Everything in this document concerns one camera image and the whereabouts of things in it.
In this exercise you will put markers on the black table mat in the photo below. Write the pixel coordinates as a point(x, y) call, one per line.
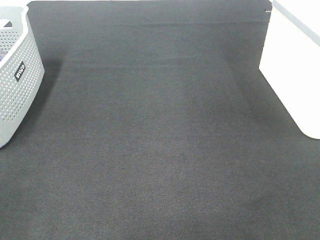
point(153, 122)

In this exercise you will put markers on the white storage box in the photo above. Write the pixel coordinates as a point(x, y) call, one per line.
point(290, 60)

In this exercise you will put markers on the grey perforated laundry basket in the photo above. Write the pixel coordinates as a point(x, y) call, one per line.
point(21, 68)

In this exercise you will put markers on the blue cloth in basket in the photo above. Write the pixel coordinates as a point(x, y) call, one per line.
point(2, 54)

